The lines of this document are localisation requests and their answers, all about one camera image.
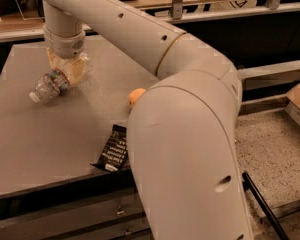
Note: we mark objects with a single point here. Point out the black metal bar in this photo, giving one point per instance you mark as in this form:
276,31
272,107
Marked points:
249,184

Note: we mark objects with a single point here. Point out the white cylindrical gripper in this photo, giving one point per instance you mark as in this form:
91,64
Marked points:
66,46

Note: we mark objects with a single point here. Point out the orange fruit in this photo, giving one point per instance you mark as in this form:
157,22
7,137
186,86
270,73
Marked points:
135,95

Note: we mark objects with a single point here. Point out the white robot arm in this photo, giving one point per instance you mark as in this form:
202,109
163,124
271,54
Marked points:
180,132

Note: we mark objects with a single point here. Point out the black rxbar chocolate wrapper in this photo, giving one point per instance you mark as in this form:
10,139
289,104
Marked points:
114,154

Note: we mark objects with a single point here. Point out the grey metal railing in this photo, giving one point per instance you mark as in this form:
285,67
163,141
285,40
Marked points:
35,29

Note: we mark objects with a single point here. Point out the clear plastic water bottle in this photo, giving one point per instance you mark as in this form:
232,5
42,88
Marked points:
55,82

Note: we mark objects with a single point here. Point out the grey drawer cabinet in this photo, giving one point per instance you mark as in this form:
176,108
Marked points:
50,188

